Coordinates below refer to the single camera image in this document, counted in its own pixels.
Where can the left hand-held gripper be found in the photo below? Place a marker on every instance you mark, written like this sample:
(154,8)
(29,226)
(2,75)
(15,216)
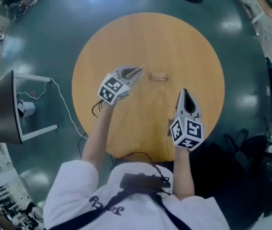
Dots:
(113,88)

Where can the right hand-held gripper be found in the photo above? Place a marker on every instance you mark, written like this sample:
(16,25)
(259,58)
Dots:
(186,133)

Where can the small wooden block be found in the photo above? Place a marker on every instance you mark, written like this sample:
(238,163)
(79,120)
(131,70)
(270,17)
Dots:
(158,78)

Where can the person's left forearm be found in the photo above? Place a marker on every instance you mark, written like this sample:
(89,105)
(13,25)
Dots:
(97,138)

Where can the person's right forearm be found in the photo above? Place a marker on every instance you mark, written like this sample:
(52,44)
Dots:
(184,174)

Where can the round wooden table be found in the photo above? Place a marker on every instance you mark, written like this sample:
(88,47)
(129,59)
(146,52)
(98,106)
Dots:
(150,44)

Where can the black office chair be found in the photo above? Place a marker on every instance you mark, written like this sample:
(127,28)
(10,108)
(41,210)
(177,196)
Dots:
(253,145)

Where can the black chest device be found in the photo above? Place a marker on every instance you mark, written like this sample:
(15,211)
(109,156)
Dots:
(140,182)

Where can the white bin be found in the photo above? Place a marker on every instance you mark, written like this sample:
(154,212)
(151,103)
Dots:
(28,108)

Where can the person's white shirt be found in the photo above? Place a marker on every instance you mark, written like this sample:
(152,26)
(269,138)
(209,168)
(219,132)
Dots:
(78,188)

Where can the black desk with white legs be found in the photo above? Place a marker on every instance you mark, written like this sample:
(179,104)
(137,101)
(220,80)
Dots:
(4,104)

